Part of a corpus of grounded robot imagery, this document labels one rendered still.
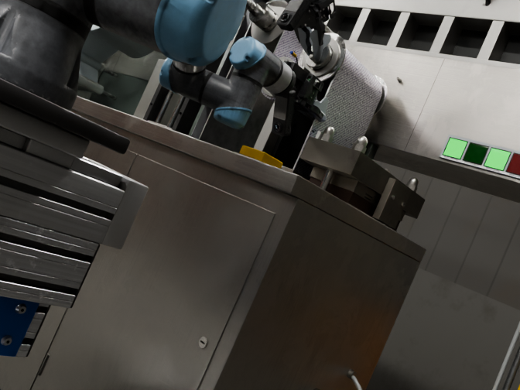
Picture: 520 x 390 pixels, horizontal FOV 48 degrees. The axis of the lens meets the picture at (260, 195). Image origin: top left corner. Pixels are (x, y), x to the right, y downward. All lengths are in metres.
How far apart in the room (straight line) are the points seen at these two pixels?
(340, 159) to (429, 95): 0.49
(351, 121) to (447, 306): 2.14
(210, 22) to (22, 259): 0.34
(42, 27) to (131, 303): 0.82
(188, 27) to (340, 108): 1.00
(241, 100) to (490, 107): 0.74
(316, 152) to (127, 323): 0.60
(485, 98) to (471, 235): 2.03
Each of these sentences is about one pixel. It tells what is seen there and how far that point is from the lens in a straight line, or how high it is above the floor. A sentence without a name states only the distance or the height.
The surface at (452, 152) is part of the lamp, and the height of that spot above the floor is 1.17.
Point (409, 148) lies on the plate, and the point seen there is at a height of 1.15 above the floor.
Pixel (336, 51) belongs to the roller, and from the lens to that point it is 1.57.
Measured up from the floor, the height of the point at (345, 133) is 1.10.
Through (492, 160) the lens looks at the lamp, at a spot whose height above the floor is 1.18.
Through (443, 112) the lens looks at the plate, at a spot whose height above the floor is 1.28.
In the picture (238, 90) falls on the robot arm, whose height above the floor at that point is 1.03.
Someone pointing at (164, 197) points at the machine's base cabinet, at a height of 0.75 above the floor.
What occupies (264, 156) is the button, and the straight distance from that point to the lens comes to 1.21.
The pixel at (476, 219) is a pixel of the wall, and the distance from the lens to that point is 3.70.
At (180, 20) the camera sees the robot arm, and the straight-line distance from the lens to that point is 0.64.
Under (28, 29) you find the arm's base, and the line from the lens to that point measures 0.68.
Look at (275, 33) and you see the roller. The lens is 1.76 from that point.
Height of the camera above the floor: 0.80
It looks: 2 degrees up
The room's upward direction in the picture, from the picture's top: 24 degrees clockwise
